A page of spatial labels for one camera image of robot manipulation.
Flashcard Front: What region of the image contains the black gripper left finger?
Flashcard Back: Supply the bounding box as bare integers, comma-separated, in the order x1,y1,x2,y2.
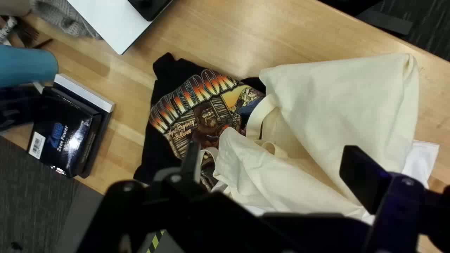
76,143,293,253

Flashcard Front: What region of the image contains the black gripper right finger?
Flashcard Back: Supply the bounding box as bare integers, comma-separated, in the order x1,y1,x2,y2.
339,145,450,253

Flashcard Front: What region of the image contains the cream tote bag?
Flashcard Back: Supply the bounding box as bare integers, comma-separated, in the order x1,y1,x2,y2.
199,53,421,224

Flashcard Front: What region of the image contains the white cloth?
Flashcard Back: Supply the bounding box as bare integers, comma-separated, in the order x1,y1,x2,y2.
346,138,442,227

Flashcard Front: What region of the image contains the black product box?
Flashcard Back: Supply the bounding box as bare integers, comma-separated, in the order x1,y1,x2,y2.
26,72,117,181

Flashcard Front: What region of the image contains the black graphic t-shirt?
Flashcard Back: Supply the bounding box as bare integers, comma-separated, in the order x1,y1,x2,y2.
133,53,269,189

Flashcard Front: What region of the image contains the teal bottle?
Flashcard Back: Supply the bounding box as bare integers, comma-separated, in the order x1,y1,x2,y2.
0,44,61,91

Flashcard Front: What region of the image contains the black dumbbell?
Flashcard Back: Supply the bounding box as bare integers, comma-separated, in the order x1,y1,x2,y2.
127,0,175,23

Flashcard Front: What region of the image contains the grey cloth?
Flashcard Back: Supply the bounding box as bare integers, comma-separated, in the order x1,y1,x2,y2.
33,0,102,40

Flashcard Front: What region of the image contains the white box with black handle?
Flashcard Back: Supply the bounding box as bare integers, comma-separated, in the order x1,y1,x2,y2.
65,0,175,57

